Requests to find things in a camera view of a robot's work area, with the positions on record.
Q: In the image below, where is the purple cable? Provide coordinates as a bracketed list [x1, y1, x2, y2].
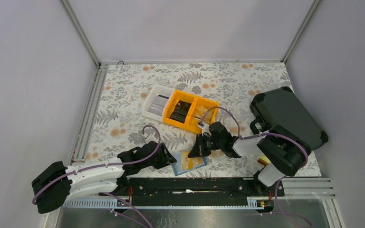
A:
[32, 125, 162, 205]
[198, 106, 310, 169]

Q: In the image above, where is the gold credit card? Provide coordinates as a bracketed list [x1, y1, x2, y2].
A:
[188, 157, 204, 169]
[181, 151, 191, 171]

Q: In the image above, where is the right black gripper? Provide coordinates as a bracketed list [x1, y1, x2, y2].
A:
[188, 133, 223, 158]

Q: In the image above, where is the yellow card storage bin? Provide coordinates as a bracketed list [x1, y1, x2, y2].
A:
[163, 90, 220, 134]

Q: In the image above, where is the small yellow green block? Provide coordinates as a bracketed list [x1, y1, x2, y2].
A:
[257, 155, 271, 166]

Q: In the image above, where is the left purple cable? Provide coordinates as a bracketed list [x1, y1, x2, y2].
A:
[32, 125, 162, 205]

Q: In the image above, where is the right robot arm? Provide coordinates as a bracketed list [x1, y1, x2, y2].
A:
[188, 122, 311, 196]

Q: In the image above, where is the black hard case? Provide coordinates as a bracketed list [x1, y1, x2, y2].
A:
[250, 86, 328, 150]

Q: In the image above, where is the white card storage bin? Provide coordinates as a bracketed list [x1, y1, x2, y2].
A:
[142, 85, 175, 122]

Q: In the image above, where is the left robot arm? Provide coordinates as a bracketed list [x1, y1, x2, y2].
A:
[32, 141, 177, 214]

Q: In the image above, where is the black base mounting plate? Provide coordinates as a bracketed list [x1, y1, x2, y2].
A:
[111, 177, 285, 207]

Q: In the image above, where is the blue card holder wallet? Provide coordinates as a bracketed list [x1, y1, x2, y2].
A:
[172, 151, 207, 176]

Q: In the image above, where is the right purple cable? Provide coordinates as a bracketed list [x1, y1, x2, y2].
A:
[198, 106, 310, 169]

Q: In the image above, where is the slotted aluminium cable rail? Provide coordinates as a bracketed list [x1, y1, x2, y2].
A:
[63, 197, 129, 209]

